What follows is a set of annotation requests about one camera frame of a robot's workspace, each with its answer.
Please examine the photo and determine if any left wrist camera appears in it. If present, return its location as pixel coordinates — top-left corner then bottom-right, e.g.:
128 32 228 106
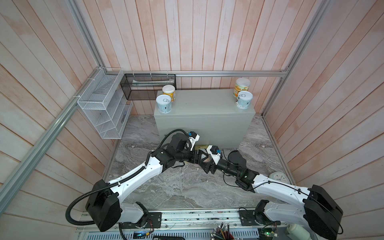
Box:
186 131 200 151

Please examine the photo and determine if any white lid can front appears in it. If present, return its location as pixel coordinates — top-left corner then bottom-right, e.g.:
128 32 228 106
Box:
236 91 253 110

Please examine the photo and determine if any white round clock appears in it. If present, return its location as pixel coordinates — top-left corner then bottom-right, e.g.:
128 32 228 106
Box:
269 171 291 184

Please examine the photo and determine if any white cylinder object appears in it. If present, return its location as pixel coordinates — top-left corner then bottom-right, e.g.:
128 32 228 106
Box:
285 224 312 240

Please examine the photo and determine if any orange green label can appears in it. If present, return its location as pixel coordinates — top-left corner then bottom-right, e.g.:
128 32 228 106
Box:
234 78 251 98

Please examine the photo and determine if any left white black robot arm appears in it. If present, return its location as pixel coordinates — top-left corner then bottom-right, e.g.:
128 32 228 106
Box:
86 132 200 232

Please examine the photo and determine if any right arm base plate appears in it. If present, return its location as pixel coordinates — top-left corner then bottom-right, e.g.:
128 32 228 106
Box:
238 200 281 226

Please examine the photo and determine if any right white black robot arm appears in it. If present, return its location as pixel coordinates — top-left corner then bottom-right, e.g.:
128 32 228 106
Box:
203 146 344 240

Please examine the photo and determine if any black mesh basket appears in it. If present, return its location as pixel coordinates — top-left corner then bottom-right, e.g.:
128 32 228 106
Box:
120 73 177 101

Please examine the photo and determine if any grey metal cabinet box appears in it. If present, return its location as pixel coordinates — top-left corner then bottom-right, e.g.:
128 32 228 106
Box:
154 89 256 149

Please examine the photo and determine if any black corrugated cable hose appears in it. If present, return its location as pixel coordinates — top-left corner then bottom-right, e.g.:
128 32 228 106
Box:
65 128 188 226

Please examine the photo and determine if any white wire mesh shelf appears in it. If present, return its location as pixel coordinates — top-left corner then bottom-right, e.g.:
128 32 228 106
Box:
78 68 133 140

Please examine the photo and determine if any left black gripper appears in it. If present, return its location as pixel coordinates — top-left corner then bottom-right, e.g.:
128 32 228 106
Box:
175 148 209 164

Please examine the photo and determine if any white lid can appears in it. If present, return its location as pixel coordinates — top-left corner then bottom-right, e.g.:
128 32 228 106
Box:
156 95 172 114
236 91 253 110

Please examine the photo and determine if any yellow label can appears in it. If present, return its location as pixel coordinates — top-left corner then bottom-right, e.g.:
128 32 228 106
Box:
162 85 176 102

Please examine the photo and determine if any gold rectangular sardine tin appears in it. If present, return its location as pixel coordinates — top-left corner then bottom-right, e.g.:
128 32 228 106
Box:
195 145 209 150

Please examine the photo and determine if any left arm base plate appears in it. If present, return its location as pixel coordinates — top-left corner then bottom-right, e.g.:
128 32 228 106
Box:
132 212 162 229

